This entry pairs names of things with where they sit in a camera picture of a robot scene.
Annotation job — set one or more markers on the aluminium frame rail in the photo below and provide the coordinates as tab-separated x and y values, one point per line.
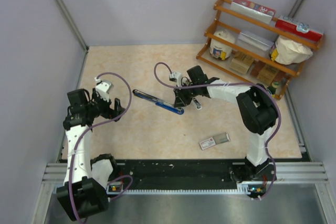
286	172

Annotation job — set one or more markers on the red white staple box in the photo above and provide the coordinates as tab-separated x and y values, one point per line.
214	140

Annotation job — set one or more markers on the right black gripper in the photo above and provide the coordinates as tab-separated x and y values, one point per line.
181	101

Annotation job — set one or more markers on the white bag with yellow label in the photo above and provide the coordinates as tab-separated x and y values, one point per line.
286	51

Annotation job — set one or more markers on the green glass bottle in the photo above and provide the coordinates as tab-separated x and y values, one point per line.
272	89

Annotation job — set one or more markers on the white jar with label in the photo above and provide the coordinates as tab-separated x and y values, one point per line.
219	50

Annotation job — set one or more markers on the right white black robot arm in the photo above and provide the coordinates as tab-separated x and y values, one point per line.
257	109

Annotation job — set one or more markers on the red foil roll box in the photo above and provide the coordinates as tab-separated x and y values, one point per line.
253	10

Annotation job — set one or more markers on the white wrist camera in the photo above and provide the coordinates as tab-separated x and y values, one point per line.
175	77
103	88

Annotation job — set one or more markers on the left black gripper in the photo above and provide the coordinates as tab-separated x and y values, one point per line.
109	113

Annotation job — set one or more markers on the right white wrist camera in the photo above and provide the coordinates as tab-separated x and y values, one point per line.
175	77

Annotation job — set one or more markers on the dark brown cardboard box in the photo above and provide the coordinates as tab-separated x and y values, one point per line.
266	73

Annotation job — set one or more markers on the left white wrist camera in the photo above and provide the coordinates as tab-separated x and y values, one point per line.
103	88

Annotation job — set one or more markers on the red white wrap box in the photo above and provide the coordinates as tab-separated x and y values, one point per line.
298	28

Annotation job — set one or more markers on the silver grey long box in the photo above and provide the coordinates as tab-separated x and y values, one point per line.
254	43

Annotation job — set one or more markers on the blue metal stapler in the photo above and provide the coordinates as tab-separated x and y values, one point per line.
159	102

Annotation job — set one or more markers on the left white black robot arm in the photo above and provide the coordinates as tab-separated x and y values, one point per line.
83	192

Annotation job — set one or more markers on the small white stapler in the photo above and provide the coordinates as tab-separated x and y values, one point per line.
197	105

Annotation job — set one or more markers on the wooden three-tier shelf rack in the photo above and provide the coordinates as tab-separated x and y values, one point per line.
292	70

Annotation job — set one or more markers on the grey slotted cable duct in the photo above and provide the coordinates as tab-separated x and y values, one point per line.
239	189

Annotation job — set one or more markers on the light brown cardboard box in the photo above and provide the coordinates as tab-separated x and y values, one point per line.
241	62

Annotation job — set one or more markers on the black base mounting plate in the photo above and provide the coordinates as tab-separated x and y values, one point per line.
191	174

